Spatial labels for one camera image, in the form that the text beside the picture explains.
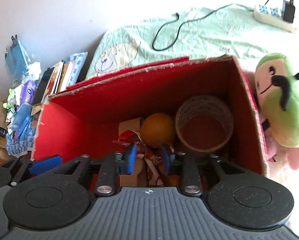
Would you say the red doll figure card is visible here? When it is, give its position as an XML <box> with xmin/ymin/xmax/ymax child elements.
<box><xmin>113</xmin><ymin>117</ymin><xmax>180</xmax><ymax>188</ymax></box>

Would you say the green caterpillar plush toy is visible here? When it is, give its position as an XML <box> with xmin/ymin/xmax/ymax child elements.
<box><xmin>254</xmin><ymin>53</ymin><xmax>299</xmax><ymax>148</ymax></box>

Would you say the blue checkered cloth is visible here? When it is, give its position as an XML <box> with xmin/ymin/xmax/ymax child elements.
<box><xmin>6</xmin><ymin>103</ymin><xmax>36</xmax><ymax>157</ymax></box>

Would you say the red cardboard box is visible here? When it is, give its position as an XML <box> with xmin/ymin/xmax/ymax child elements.
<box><xmin>31</xmin><ymin>55</ymin><xmax>269</xmax><ymax>176</ymax></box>

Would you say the stack of books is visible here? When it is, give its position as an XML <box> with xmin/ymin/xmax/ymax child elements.
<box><xmin>31</xmin><ymin>51</ymin><xmax>88</xmax><ymax>116</ymax></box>

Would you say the brown tape roll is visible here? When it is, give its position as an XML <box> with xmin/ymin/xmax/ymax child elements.
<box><xmin>175</xmin><ymin>95</ymin><xmax>233</xmax><ymax>156</ymax></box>

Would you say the purple tissue pack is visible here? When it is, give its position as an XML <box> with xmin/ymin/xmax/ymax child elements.
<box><xmin>19</xmin><ymin>80</ymin><xmax>37</xmax><ymax>107</ymax></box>

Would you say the orange wooden gourd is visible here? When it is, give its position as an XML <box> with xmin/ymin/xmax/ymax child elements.
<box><xmin>140</xmin><ymin>113</ymin><xmax>175</xmax><ymax>148</ymax></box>

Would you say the blue hanging bag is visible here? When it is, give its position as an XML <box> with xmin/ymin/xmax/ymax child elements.
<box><xmin>4</xmin><ymin>35</ymin><xmax>32</xmax><ymax>80</ymax></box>

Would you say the black power adapter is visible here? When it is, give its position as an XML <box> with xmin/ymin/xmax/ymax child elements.
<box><xmin>282</xmin><ymin>0</ymin><xmax>295</xmax><ymax>23</ymax></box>

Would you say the small green plush toy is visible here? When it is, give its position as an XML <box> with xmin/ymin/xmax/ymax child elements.
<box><xmin>3</xmin><ymin>88</ymin><xmax>17</xmax><ymax>123</ymax></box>

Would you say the green cartoon bed sheet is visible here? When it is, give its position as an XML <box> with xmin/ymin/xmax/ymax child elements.
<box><xmin>86</xmin><ymin>4</ymin><xmax>299</xmax><ymax>79</ymax></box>

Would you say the black charging cable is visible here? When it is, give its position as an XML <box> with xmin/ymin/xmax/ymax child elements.
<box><xmin>151</xmin><ymin>3</ymin><xmax>255</xmax><ymax>52</ymax></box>

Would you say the white power strip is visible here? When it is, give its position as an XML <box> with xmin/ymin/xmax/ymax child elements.
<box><xmin>253</xmin><ymin>5</ymin><xmax>296</xmax><ymax>33</ymax></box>

